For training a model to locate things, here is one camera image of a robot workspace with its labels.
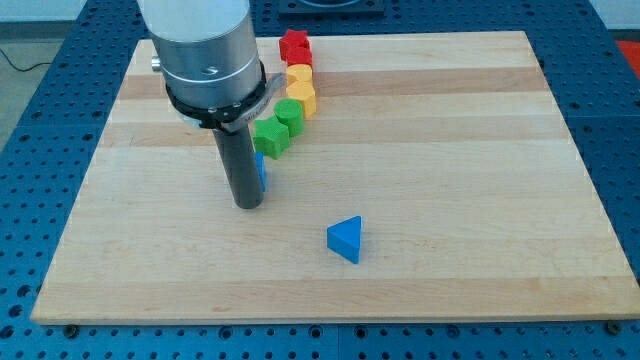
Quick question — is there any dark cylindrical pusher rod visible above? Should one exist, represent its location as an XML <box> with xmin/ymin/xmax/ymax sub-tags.
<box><xmin>213</xmin><ymin>126</ymin><xmax>263</xmax><ymax>209</ymax></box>

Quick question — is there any blue triangle block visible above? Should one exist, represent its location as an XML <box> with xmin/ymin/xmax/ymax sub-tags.
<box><xmin>326</xmin><ymin>216</ymin><xmax>362</xmax><ymax>264</ymax></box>

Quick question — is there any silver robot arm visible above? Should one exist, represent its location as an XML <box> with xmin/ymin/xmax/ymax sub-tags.
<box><xmin>138</xmin><ymin>0</ymin><xmax>286</xmax><ymax>209</ymax></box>

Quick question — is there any blue cube block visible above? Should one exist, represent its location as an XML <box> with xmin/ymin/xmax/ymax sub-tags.
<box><xmin>255</xmin><ymin>152</ymin><xmax>267</xmax><ymax>192</ymax></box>

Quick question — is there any red cube block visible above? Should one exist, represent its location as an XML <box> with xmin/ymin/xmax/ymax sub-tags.
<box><xmin>285</xmin><ymin>47</ymin><xmax>313</xmax><ymax>67</ymax></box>

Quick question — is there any green star block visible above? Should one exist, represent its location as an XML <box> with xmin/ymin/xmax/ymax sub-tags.
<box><xmin>253</xmin><ymin>116</ymin><xmax>290</xmax><ymax>159</ymax></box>

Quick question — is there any green cylinder block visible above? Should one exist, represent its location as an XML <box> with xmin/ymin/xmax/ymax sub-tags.
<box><xmin>274</xmin><ymin>98</ymin><xmax>304</xmax><ymax>137</ymax></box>

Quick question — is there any yellow hexagon block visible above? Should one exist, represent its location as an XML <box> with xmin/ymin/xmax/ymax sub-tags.
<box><xmin>286</xmin><ymin>81</ymin><xmax>317</xmax><ymax>119</ymax></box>

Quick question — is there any yellow round block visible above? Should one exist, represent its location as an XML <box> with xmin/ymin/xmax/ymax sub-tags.
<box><xmin>286</xmin><ymin>64</ymin><xmax>313</xmax><ymax>85</ymax></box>

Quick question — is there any red star block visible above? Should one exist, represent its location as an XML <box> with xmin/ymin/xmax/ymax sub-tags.
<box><xmin>278</xmin><ymin>29</ymin><xmax>310</xmax><ymax>61</ymax></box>

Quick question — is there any wooden board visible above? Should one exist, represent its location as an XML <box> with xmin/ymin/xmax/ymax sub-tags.
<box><xmin>31</xmin><ymin>31</ymin><xmax>639</xmax><ymax>325</ymax></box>

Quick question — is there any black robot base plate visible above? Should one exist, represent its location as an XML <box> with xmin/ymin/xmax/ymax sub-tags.
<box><xmin>278</xmin><ymin>0</ymin><xmax>385</xmax><ymax>15</ymax></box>

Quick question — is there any black cable on floor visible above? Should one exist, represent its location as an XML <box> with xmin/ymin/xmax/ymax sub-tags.
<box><xmin>0</xmin><ymin>48</ymin><xmax>54</xmax><ymax>73</ymax></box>

